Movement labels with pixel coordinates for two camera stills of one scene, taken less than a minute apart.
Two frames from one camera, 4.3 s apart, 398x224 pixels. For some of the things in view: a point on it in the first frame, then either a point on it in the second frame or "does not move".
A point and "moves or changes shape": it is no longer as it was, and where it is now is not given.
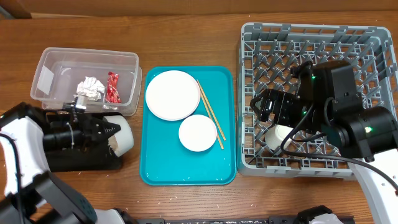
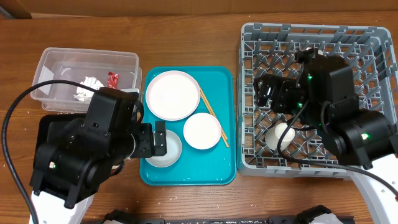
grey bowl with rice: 122,141 moves or changes shape
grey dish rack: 268,53 does not move
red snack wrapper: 112,94 does not move
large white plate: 173,95 does not move
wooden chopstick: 212,119 -> 222,134
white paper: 91,87 does not move
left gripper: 92,137 -> 146,147
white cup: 276,134 does not move
